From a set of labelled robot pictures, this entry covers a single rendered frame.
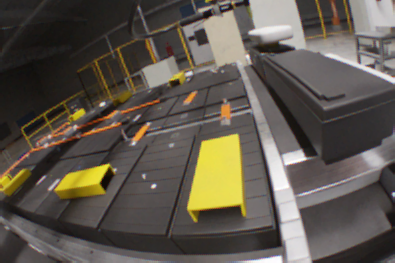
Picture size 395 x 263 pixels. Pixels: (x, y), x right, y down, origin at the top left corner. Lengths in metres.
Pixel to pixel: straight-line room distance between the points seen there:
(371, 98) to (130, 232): 0.39
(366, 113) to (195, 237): 0.29
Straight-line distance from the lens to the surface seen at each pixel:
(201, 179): 0.28
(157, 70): 5.02
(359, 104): 0.28
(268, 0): 4.96
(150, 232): 0.29
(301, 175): 0.37
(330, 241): 0.50
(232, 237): 0.26
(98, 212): 0.40
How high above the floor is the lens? 1.21
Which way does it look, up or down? 21 degrees down
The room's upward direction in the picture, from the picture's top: 20 degrees counter-clockwise
